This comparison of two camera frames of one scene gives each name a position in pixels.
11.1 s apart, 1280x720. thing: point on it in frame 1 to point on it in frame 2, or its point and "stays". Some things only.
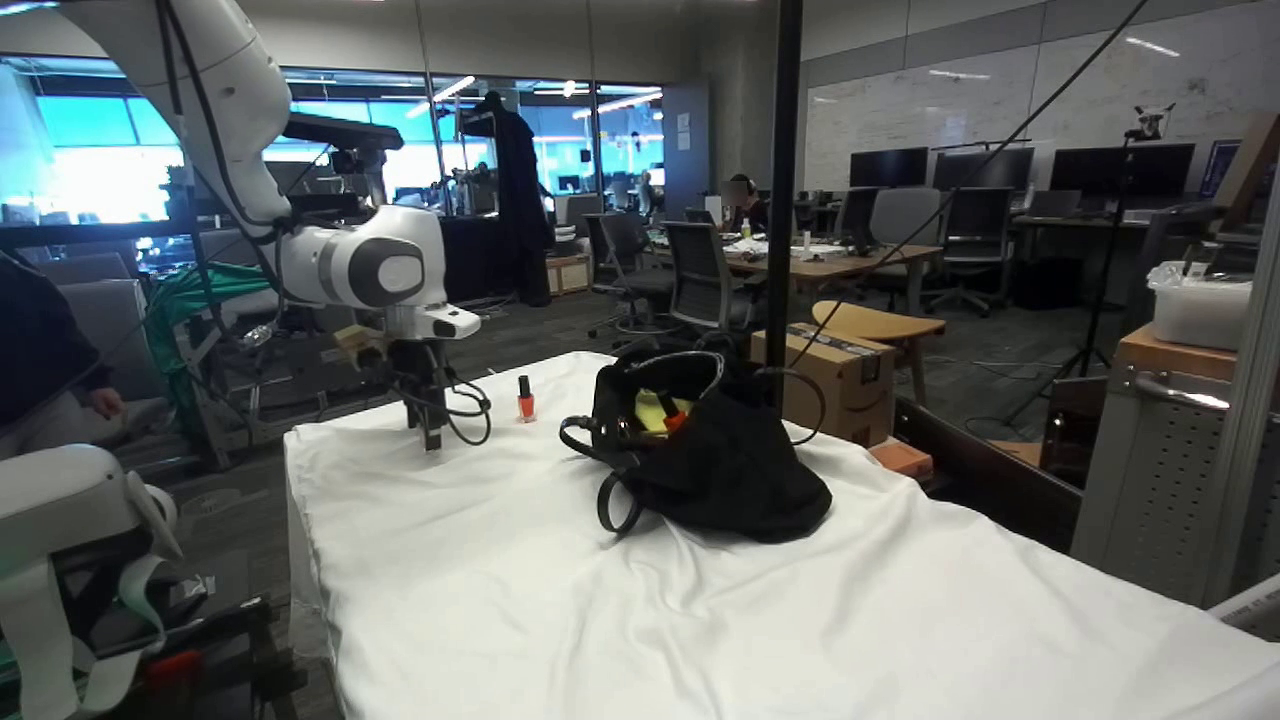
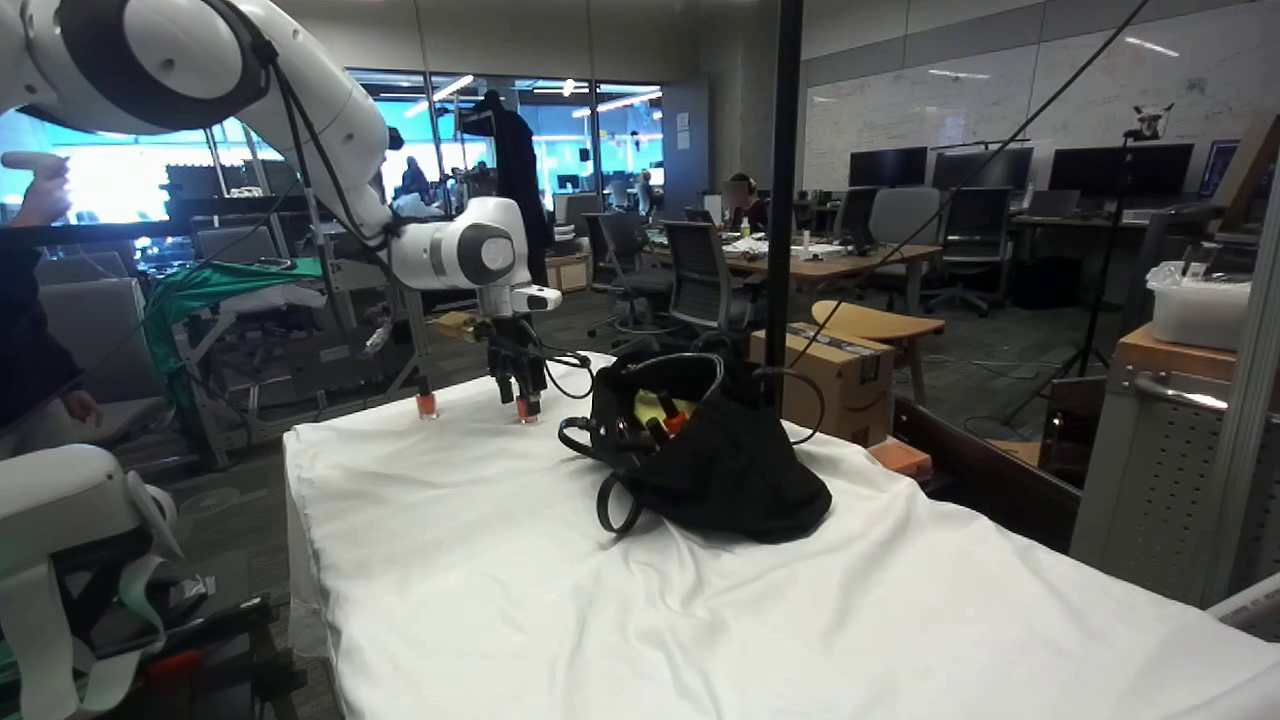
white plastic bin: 1201,300 stays
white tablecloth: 477,581 stays
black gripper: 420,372 to 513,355
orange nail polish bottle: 524,400 stays
